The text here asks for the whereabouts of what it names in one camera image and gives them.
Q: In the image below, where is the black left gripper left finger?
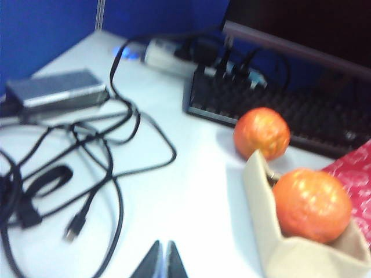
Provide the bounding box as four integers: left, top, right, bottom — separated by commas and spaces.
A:
129, 239, 162, 278

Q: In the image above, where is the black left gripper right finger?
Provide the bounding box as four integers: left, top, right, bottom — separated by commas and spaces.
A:
166, 240, 190, 278

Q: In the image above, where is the orange fruit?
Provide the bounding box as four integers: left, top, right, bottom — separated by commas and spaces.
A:
233, 107, 291, 161
272, 169, 353, 244

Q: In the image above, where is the red trudi paper bag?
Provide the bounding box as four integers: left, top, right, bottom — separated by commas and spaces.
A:
321, 141, 371, 241

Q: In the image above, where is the beige fabric basket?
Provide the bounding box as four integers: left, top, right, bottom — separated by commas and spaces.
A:
242, 149, 371, 278

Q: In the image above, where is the black keyboard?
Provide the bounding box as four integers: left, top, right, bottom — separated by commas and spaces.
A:
182, 68, 371, 159

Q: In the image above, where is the grey power adapter brick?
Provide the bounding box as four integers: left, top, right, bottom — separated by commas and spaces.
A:
5, 68, 108, 116

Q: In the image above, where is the white power strip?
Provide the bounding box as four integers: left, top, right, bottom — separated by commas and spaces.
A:
141, 37, 203, 78

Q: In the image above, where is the small blue lit device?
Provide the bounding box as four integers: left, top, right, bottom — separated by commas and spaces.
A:
111, 43, 146, 61

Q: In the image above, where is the black plug adapter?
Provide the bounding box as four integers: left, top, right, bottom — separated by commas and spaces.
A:
176, 36, 224, 66

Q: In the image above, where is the blue office partition panel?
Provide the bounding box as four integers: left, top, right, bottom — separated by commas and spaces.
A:
103, 0, 231, 52
0, 0, 99, 96

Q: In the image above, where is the black monitor silver bezel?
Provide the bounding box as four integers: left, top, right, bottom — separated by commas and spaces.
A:
221, 0, 371, 85

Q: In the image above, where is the thick black cable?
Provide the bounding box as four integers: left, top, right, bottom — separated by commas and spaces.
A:
0, 121, 124, 278

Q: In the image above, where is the black usb cable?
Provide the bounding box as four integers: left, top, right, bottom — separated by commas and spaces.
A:
62, 124, 122, 244

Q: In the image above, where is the black strap loop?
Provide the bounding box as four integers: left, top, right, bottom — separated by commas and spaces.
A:
21, 164, 75, 199

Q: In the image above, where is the black power cable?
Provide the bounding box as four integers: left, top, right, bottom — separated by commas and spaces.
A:
109, 34, 178, 180

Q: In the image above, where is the black monitor cable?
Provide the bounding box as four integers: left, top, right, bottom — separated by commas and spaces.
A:
222, 28, 290, 93

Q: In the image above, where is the grey partition post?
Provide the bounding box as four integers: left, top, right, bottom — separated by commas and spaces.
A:
96, 0, 106, 31

